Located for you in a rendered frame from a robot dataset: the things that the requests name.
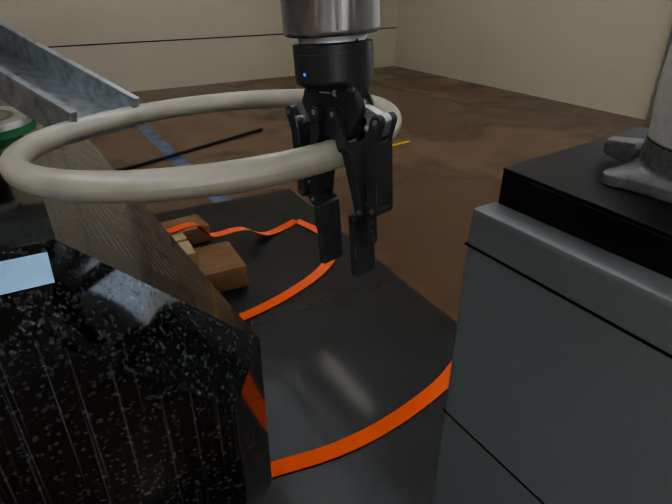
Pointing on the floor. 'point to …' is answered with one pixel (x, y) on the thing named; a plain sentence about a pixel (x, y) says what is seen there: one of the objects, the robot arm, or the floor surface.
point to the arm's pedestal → (556, 372)
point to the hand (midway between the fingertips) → (345, 238)
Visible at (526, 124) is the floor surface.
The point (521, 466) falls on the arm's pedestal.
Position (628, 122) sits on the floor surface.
